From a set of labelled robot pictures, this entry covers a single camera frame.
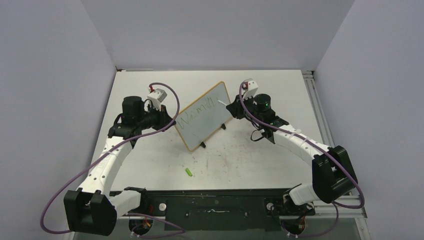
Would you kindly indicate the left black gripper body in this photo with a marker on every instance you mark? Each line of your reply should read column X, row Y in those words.
column 154, row 118

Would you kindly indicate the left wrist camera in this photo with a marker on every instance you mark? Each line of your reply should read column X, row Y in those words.
column 156, row 97

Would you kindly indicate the yellow framed whiteboard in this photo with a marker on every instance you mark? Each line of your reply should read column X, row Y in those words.
column 203, row 117

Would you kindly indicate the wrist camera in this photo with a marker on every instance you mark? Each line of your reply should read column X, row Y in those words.
column 156, row 97
column 249, row 88

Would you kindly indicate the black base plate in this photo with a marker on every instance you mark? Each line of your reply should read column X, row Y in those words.
column 222, row 210

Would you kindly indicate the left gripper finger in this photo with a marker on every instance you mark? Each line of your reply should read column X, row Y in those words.
column 163, row 113
column 165, row 124

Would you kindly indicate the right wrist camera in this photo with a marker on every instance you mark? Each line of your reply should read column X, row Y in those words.
column 249, row 88

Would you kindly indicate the aluminium rail frame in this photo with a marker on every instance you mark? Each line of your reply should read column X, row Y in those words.
column 352, row 197

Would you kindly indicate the green marker cap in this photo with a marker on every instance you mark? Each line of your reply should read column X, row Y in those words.
column 189, row 173

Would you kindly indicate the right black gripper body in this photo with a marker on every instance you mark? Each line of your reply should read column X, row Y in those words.
column 249, row 104

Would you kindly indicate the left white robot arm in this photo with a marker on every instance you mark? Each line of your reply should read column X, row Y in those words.
column 90, row 209

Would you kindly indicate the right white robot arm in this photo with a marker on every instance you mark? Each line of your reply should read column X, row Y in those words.
column 332, row 172

